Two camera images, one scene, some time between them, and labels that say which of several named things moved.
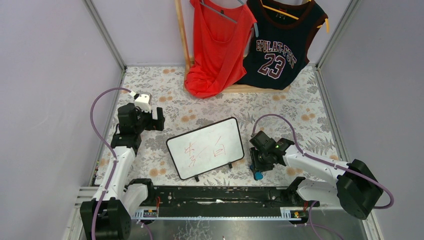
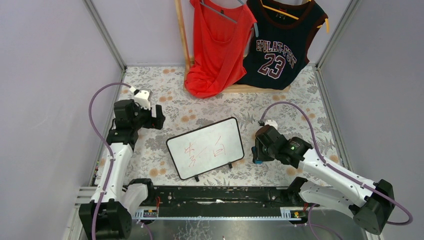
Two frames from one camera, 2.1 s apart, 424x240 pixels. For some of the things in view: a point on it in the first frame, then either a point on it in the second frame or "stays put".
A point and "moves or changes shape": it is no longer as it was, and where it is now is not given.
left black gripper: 157,118 stays put
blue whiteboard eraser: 258,176 moves or changes shape
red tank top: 222,38 stays put
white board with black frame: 199,151 stays put
